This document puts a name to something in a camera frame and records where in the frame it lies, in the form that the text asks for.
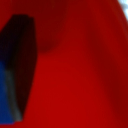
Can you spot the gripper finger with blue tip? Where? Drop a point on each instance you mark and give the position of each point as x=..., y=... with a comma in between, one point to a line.
x=18, y=66

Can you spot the red plastic cup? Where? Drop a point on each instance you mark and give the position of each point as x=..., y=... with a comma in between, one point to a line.
x=80, y=73

